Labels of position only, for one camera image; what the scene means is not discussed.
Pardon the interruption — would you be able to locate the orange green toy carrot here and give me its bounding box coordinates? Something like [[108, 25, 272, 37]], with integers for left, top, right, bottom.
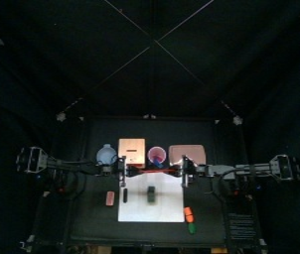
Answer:
[[184, 206, 199, 235]]

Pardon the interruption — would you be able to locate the blue plastic utensil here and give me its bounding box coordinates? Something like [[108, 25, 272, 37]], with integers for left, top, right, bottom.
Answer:
[[152, 156, 165, 169]]

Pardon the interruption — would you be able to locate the toy salmon nigiri sushi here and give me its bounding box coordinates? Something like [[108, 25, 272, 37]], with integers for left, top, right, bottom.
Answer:
[[105, 190, 116, 207]]

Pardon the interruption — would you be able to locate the white cutting board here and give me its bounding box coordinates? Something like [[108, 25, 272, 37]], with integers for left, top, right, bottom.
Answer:
[[117, 172, 187, 223]]

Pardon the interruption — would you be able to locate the thin white cord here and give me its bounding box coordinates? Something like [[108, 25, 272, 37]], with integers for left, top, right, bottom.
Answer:
[[61, 0, 216, 116], [102, 0, 243, 121]]

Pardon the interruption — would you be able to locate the wooden toy box red front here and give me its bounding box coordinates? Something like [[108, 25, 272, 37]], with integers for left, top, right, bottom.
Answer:
[[117, 138, 148, 169]]

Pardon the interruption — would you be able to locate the pink plastic cup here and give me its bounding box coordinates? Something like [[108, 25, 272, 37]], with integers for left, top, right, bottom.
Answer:
[[148, 146, 168, 166]]

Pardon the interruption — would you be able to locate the pale blue bowl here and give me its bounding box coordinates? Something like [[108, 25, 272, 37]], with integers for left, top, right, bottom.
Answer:
[[96, 143, 118, 166]]

